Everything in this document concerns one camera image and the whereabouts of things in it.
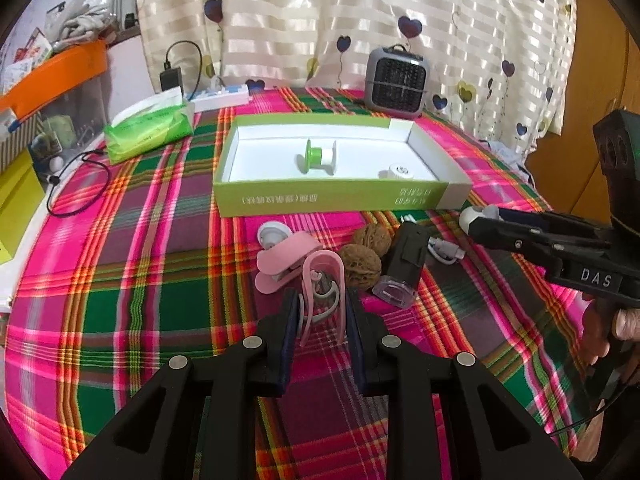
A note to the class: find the grey mini fan heater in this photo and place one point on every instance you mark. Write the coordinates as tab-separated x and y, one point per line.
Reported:
396	82

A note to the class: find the brown walnut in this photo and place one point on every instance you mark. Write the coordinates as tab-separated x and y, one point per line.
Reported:
374	237
362	266

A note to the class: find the lower brown walnut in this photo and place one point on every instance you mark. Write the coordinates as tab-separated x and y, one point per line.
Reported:
362	266

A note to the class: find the black charger with cable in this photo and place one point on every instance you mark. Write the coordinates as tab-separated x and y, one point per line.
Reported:
171	77

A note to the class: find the green and white cardboard box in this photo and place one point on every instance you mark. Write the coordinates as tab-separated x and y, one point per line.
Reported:
257	173

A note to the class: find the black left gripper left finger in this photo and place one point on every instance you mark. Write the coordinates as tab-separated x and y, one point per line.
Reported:
195	418

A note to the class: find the plaid tablecloth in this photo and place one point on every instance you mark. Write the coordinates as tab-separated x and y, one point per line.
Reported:
151	271

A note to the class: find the person's right hand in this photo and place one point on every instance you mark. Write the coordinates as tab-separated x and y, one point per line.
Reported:
596	327

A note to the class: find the yellow box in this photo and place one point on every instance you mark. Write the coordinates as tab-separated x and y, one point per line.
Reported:
21	194

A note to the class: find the upper brown walnut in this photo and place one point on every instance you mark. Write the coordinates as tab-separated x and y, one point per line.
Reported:
374	237

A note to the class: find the heart pattern curtain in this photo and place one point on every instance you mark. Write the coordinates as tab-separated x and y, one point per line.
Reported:
499	68

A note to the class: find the black device with clear cap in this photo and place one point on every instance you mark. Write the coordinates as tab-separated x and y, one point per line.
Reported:
402	266

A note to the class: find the small white round cap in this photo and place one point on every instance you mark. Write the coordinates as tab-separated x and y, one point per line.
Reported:
396	172

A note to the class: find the orange lid storage bin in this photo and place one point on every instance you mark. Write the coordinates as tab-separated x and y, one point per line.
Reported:
69	84

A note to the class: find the striped gift box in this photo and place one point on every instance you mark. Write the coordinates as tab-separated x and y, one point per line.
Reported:
20	139

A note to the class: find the green tissue pack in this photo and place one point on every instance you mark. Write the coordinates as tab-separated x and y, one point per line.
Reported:
151	123

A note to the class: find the green and white spool holder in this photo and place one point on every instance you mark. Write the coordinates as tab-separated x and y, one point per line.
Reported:
315	157

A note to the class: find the wooden wardrobe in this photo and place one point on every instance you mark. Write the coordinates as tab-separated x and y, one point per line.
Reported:
604	76

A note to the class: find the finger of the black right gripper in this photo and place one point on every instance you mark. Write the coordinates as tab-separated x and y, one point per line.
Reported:
502	222
554	253

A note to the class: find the pink clip with white disc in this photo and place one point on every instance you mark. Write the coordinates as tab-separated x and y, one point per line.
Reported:
282	256

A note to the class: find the pile of white cloth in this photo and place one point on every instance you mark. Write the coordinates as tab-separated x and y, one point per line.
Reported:
81	21

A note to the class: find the white power strip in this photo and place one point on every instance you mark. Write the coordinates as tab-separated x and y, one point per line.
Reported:
215	99

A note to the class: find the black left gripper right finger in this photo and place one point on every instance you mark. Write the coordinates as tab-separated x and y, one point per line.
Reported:
446	414

